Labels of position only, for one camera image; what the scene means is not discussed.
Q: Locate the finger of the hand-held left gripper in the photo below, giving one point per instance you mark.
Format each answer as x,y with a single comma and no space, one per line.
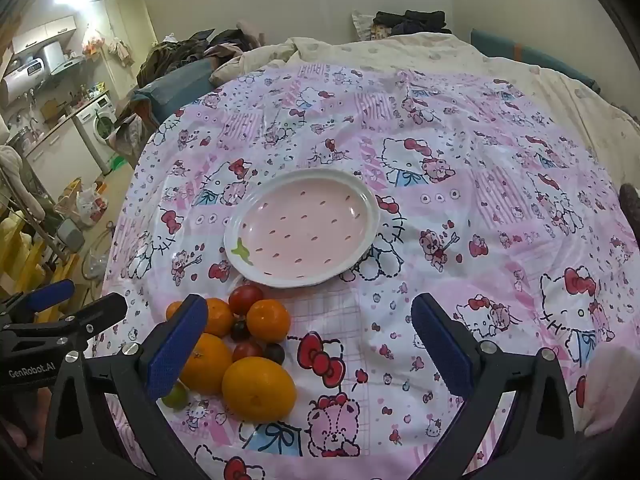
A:
50,294
102,310

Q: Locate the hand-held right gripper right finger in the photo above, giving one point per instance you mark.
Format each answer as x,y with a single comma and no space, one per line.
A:
442,347

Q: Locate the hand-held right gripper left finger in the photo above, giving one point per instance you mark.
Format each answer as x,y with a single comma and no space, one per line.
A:
175,347

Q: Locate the small orange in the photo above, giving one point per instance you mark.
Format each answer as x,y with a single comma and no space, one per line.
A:
220,317
174,310
268,319

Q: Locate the large orange with stem mark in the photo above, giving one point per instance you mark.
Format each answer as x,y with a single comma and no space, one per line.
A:
210,365

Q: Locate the large smooth orange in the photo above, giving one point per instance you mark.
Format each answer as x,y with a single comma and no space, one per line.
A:
257,387

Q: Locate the dark purple cherry tomato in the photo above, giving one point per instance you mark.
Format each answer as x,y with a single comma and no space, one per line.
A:
274,353
239,329

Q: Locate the pink strawberry-print plate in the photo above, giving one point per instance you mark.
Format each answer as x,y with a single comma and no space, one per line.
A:
310,230

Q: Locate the yellow wooden rack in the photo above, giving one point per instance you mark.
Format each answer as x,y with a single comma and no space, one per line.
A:
30,260

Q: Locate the green cherry tomato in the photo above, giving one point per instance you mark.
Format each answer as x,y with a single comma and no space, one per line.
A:
175,399

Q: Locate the grey stool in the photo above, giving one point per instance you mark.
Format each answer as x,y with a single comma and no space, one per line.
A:
70,235

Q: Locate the red cherry tomato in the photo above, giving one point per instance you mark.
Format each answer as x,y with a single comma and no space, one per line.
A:
247,351
246,299

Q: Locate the white red plastic bag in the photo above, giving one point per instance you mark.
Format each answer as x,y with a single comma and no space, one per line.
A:
90,205

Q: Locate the pink cartoon printed blanket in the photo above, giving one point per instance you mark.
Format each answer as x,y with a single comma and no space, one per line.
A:
450,240

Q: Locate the cream plush cloth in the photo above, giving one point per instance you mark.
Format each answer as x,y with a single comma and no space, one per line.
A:
20,180

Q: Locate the pink cloth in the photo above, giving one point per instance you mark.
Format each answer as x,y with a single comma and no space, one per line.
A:
615,390

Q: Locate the white washing machine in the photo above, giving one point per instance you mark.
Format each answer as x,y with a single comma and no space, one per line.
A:
97,120

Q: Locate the white water heater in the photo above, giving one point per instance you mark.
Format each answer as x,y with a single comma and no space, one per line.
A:
25,80

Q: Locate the blue grey cushion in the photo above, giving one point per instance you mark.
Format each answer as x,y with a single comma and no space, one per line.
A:
175,85

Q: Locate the silver range hood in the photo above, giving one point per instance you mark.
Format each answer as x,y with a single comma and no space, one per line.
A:
52,55

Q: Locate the orange hanging plastic bag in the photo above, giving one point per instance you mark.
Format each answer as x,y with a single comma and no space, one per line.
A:
92,42

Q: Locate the pile of dark clothes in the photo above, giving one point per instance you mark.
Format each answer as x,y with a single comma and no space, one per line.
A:
170,55

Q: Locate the cream duvet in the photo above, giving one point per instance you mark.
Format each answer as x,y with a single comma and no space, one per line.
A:
400,52

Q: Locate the teal pillow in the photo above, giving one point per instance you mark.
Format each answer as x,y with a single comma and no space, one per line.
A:
505,45

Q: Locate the black folded clothes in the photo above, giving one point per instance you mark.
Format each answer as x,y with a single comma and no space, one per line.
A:
415,20

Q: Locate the white wall cabinet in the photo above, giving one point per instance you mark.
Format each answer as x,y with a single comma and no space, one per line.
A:
45,32

